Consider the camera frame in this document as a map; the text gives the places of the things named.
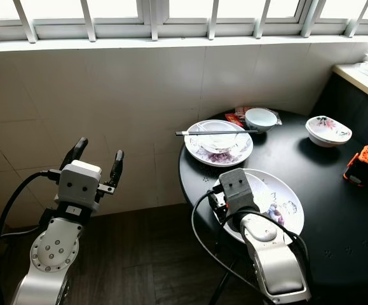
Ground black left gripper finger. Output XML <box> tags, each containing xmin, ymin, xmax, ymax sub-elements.
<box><xmin>111</xmin><ymin>150</ymin><xmax>125</xmax><ymax>188</ymax></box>
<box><xmin>65</xmin><ymin>137</ymin><xmax>89</xmax><ymax>171</ymax></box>

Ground white floral plate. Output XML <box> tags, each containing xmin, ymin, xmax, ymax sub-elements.
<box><xmin>209</xmin><ymin>168</ymin><xmax>305</xmax><ymax>245</ymax></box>
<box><xmin>184</xmin><ymin>119</ymin><xmax>254</xmax><ymax>167</ymax></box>

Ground white bowl pink flowers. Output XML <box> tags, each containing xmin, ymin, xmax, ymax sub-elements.
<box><xmin>198</xmin><ymin>122</ymin><xmax>247</xmax><ymax>155</ymax></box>

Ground red snack packet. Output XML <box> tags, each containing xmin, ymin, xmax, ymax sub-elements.
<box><xmin>223</xmin><ymin>106</ymin><xmax>249</xmax><ymax>126</ymax></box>

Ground black table leg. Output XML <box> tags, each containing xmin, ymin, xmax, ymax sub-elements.
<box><xmin>209</xmin><ymin>273</ymin><xmax>235</xmax><ymax>305</ymax></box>

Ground small white bowl blue print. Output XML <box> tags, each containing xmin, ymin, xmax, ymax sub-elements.
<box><xmin>245</xmin><ymin>108</ymin><xmax>278</xmax><ymax>132</ymax></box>

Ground white bowl purple flower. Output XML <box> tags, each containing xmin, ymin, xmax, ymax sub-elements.
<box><xmin>306</xmin><ymin>115</ymin><xmax>353</xmax><ymax>148</ymax></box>

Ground orange black device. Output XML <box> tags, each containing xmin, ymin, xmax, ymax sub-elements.
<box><xmin>344</xmin><ymin>145</ymin><xmax>368</xmax><ymax>187</ymax></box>

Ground beige countertop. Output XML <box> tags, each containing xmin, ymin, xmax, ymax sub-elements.
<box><xmin>333</xmin><ymin>64</ymin><xmax>368</xmax><ymax>107</ymax></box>

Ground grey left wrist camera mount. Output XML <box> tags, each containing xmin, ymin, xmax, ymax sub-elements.
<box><xmin>58</xmin><ymin>160</ymin><xmax>103</xmax><ymax>214</ymax></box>

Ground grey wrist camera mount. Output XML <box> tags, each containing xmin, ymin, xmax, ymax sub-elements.
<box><xmin>217</xmin><ymin>168</ymin><xmax>257</xmax><ymax>217</ymax></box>
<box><xmin>58</xmin><ymin>160</ymin><xmax>103</xmax><ymax>214</ymax></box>

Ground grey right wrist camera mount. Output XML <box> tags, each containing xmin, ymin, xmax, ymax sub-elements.
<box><xmin>217</xmin><ymin>168</ymin><xmax>257</xmax><ymax>217</ymax></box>

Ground white barred window frame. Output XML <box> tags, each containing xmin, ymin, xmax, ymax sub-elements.
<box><xmin>0</xmin><ymin>0</ymin><xmax>368</xmax><ymax>44</ymax></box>

